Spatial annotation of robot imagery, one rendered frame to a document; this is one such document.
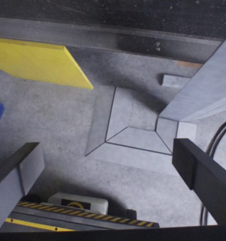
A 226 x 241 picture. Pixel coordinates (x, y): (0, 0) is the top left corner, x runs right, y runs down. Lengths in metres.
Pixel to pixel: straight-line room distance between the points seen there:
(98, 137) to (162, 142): 0.32
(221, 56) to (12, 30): 0.61
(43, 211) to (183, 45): 0.68
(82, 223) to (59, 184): 0.39
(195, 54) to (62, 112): 0.70
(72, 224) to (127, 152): 0.41
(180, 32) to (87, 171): 0.73
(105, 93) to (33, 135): 0.46
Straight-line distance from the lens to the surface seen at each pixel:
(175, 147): 0.16
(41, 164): 0.17
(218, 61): 0.35
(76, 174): 0.95
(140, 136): 0.88
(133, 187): 0.92
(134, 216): 0.82
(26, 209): 0.71
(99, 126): 0.90
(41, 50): 0.67
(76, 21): 0.61
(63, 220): 0.67
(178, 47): 0.56
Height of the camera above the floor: 0.89
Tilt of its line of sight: 80 degrees down
